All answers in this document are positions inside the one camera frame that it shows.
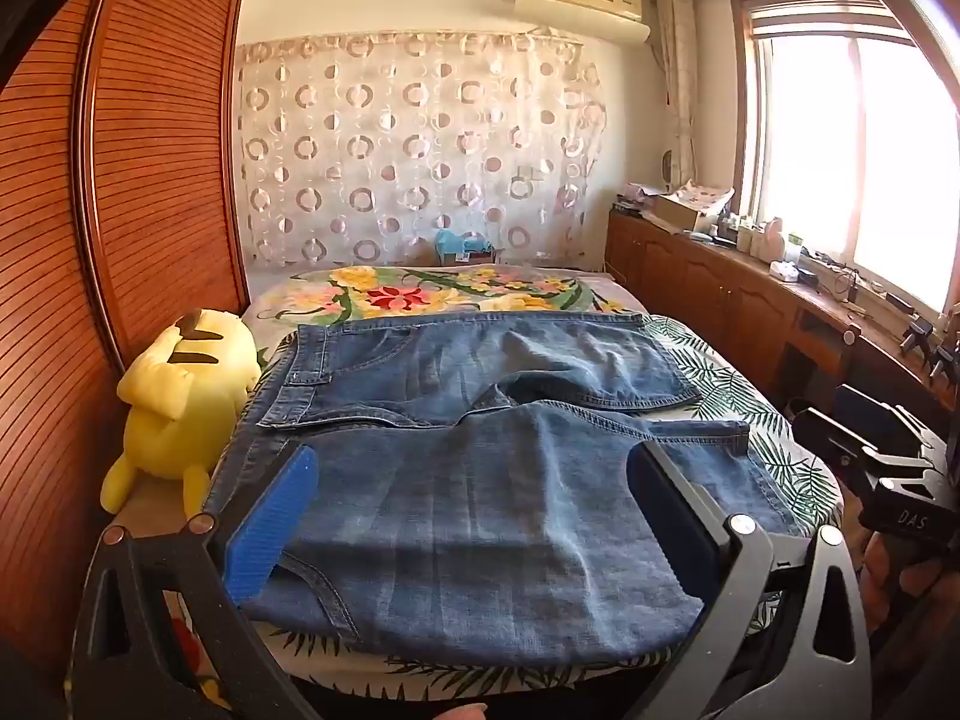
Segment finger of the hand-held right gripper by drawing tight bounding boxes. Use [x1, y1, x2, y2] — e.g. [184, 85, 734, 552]
[832, 384, 938, 451]
[791, 406, 886, 473]

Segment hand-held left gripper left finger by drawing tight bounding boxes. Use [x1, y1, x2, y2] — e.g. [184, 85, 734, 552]
[71, 444, 323, 720]

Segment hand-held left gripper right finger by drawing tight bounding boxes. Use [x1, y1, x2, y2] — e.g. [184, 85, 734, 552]
[626, 439, 875, 720]

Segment blue denim pants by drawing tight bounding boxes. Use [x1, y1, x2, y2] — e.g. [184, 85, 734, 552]
[202, 311, 818, 668]

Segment yellow plush toy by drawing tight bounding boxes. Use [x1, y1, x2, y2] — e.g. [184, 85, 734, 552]
[101, 307, 262, 518]

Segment wooden cabinet row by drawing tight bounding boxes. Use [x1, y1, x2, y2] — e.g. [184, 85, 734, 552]
[606, 206, 960, 421]

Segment large open cardboard box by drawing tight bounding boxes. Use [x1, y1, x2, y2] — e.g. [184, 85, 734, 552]
[652, 187, 732, 233]

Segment wooden framed window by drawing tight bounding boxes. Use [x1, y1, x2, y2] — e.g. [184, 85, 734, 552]
[731, 0, 960, 316]

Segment floral blanket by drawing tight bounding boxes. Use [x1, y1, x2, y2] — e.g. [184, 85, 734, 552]
[247, 264, 646, 327]

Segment blue cloth bundle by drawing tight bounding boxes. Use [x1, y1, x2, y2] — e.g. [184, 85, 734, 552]
[435, 229, 488, 260]

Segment tied pale window curtain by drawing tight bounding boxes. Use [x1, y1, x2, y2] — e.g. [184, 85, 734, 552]
[656, 0, 698, 188]

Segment wooden slatted wardrobe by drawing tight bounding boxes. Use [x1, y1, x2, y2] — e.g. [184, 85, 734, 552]
[0, 0, 252, 691]

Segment circle print sheer curtain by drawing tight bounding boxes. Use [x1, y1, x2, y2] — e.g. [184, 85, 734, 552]
[236, 30, 608, 271]

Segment wall air conditioner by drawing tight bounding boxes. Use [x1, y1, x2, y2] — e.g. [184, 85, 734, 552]
[514, 0, 652, 42]

